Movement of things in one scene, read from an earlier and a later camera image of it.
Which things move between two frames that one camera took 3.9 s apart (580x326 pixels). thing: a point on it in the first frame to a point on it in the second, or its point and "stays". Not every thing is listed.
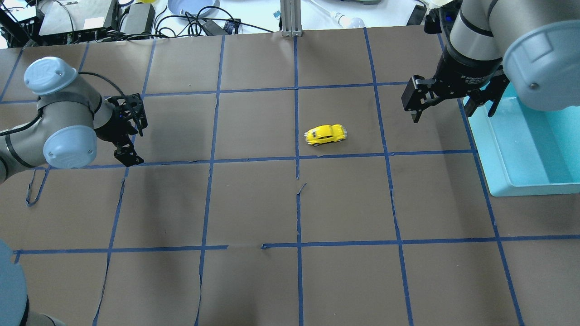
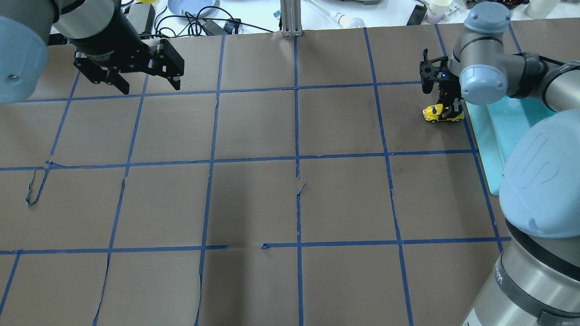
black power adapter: x=141 y=19 stays
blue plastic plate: x=194 y=8 stays
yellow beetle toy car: x=326 y=133 to x=432 y=112
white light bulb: x=345 y=21 stays
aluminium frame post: x=291 y=18 stays
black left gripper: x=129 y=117 to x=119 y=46
